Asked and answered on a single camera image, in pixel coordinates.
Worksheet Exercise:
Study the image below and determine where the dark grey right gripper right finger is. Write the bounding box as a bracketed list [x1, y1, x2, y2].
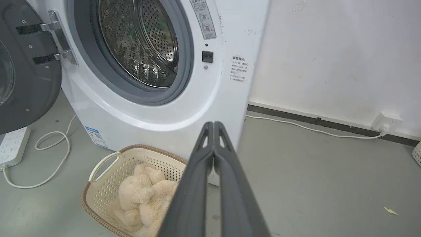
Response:
[213, 121, 271, 237]

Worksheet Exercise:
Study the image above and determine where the white perforated basket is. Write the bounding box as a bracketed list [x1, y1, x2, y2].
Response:
[412, 141, 421, 167]

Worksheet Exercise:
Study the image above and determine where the white front-load washing machine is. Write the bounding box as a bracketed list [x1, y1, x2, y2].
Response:
[26, 0, 271, 187]

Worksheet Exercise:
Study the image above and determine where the cream plush teddy bear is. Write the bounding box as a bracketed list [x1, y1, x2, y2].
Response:
[107, 163, 179, 237]

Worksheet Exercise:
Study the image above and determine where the white power strip cable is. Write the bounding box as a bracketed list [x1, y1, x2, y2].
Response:
[3, 114, 77, 189]

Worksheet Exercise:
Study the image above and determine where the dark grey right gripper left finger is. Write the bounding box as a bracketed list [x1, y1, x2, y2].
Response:
[157, 121, 215, 237]

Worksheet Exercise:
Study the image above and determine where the cream plastic laundry basket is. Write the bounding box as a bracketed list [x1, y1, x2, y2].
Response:
[81, 144, 188, 237]

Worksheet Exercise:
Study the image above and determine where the dark grey washer door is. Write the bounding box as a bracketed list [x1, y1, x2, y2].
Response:
[0, 0, 78, 135]

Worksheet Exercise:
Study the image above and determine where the white power strip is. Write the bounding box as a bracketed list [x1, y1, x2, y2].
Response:
[0, 126, 31, 169]

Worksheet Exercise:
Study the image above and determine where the white wall socket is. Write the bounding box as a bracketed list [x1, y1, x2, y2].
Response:
[371, 112, 404, 133]

